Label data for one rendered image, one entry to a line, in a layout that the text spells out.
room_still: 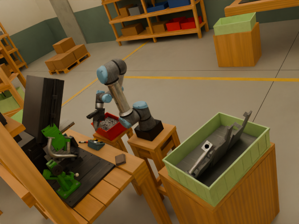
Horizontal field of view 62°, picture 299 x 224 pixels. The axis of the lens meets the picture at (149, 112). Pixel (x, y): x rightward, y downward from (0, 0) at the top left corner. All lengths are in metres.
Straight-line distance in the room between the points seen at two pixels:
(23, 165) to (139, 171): 0.83
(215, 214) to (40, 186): 1.00
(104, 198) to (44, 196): 0.46
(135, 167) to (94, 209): 0.39
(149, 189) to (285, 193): 1.28
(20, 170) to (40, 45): 10.83
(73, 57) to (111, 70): 6.55
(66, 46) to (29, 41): 3.41
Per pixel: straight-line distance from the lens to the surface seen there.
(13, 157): 1.36
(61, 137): 2.16
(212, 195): 1.55
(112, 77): 1.79
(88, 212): 1.80
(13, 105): 4.72
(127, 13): 7.90
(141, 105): 1.98
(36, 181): 1.45
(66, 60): 8.08
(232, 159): 1.77
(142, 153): 2.22
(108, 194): 1.81
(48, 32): 12.32
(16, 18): 11.81
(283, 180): 2.76
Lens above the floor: 2.11
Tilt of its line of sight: 30 degrees down
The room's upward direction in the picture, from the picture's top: 21 degrees counter-clockwise
